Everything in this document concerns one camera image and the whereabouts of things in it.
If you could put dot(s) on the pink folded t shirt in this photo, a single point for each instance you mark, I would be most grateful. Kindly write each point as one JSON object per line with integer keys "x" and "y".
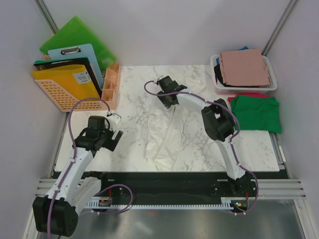
{"x": 243, "y": 68}

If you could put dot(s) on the green plastic board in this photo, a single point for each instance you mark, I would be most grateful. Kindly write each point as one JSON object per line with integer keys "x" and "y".
{"x": 76, "y": 32}

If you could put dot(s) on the black folder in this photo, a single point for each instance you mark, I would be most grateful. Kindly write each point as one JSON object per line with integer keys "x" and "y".
{"x": 49, "y": 64}

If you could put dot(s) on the peach compartment organizer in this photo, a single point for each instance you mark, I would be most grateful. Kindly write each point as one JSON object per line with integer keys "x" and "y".
{"x": 112, "y": 78}

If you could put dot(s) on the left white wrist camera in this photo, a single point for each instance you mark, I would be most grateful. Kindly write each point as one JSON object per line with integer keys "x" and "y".
{"x": 112, "y": 121}

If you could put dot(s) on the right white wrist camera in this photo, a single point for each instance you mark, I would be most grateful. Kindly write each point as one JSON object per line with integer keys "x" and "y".
{"x": 159, "y": 79}

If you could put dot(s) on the white laundry basket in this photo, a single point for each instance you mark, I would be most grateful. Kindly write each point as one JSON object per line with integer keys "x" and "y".
{"x": 221, "y": 90}

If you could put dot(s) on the white cable duct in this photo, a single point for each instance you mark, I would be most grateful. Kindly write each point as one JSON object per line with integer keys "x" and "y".
{"x": 100, "y": 203}

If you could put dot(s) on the green t shirt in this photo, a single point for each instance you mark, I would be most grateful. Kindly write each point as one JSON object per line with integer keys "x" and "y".
{"x": 257, "y": 114}

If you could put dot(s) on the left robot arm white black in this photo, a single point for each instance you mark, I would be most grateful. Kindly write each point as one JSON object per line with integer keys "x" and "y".
{"x": 57, "y": 212}

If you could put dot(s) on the red t shirt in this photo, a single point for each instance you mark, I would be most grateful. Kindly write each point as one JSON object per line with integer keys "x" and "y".
{"x": 253, "y": 95}

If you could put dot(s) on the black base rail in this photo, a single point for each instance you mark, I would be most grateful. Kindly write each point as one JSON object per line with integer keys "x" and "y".
{"x": 170, "y": 187}

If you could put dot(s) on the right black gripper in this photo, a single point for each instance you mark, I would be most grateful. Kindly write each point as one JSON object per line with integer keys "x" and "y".
{"x": 165, "y": 102}

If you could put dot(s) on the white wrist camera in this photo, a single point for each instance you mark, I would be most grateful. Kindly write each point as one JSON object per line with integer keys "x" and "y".
{"x": 112, "y": 121}
{"x": 159, "y": 79}

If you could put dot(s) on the white printed t shirt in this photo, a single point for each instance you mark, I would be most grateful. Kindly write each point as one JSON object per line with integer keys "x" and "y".
{"x": 166, "y": 133}

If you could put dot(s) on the light blue clipboard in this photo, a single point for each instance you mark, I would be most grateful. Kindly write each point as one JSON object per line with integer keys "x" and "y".
{"x": 79, "y": 51}

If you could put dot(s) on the orange mesh file holder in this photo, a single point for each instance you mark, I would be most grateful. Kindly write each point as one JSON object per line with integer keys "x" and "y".
{"x": 62, "y": 98}

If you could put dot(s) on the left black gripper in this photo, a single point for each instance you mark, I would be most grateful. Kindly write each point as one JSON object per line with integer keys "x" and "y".
{"x": 110, "y": 144}

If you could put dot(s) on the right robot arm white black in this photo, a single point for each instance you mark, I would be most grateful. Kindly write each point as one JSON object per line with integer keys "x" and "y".
{"x": 219, "y": 122}

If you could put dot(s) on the black garment in basket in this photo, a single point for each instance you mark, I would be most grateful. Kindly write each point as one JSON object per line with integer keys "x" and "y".
{"x": 218, "y": 75}

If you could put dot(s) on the yellow folder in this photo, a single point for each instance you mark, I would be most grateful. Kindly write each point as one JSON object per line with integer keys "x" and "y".
{"x": 73, "y": 78}

